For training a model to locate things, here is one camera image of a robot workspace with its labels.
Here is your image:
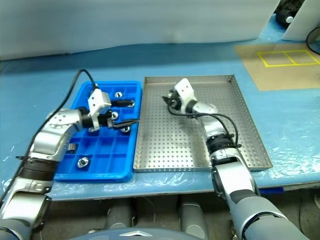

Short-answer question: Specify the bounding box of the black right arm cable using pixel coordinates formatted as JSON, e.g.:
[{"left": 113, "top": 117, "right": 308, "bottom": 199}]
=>
[{"left": 167, "top": 106, "right": 243, "bottom": 149}]

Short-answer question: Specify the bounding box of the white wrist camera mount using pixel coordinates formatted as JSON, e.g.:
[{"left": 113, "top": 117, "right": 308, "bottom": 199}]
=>
[
  {"left": 86, "top": 88, "right": 113, "bottom": 131},
  {"left": 174, "top": 77, "right": 196, "bottom": 113}
]

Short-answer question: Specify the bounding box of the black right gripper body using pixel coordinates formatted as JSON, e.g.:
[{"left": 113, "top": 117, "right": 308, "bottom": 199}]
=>
[{"left": 167, "top": 89, "right": 186, "bottom": 112}]

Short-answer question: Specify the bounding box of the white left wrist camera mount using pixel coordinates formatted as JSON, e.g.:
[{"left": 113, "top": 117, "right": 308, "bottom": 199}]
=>
[{"left": 86, "top": 88, "right": 113, "bottom": 131}]

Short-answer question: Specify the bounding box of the perforated steel tray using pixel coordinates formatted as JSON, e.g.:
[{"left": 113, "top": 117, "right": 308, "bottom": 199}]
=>
[{"left": 133, "top": 74, "right": 273, "bottom": 173}]

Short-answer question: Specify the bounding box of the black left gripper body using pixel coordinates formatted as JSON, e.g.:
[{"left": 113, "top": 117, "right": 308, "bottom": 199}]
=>
[{"left": 98, "top": 109, "right": 116, "bottom": 129}]

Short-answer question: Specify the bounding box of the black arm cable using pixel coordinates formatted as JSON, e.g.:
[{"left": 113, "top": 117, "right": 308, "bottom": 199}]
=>
[
  {"left": 167, "top": 106, "right": 243, "bottom": 149},
  {"left": 0, "top": 69, "right": 98, "bottom": 201}
]

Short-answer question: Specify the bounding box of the brown mat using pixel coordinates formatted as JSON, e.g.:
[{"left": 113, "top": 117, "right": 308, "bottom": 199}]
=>
[{"left": 234, "top": 43, "right": 320, "bottom": 92}]

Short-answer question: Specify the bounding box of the grey rounded cylinder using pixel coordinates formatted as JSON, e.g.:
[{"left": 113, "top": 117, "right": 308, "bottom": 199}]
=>
[
  {"left": 106, "top": 206, "right": 137, "bottom": 230},
  {"left": 179, "top": 202, "right": 210, "bottom": 233}
]

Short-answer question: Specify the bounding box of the black bag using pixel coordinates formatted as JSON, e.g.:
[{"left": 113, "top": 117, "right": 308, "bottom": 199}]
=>
[{"left": 274, "top": 0, "right": 306, "bottom": 25}]

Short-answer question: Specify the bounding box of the black cable loop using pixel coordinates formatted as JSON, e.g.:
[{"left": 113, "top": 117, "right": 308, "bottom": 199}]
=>
[{"left": 306, "top": 26, "right": 320, "bottom": 55}]

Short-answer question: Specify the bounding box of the white board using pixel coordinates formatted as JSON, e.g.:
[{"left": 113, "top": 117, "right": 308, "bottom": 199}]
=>
[{"left": 282, "top": 0, "right": 320, "bottom": 41}]

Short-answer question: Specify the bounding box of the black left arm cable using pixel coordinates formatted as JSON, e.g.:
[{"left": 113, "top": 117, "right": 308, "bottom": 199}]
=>
[{"left": 0, "top": 69, "right": 98, "bottom": 201}]

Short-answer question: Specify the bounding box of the blue compartment tray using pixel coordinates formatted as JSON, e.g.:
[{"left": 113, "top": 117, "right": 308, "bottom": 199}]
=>
[{"left": 53, "top": 80, "right": 144, "bottom": 183}]

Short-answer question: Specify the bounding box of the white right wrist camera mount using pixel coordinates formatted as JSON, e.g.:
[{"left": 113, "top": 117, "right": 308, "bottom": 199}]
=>
[{"left": 174, "top": 77, "right": 196, "bottom": 113}]

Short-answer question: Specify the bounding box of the blue-grey robot torso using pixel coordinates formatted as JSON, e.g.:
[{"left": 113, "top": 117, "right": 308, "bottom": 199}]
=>
[{"left": 72, "top": 226, "right": 201, "bottom": 240}]

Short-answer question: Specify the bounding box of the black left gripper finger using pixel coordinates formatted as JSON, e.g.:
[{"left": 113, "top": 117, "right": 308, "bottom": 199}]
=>
[
  {"left": 112, "top": 119, "right": 141, "bottom": 129},
  {"left": 111, "top": 99, "right": 136, "bottom": 107}
]

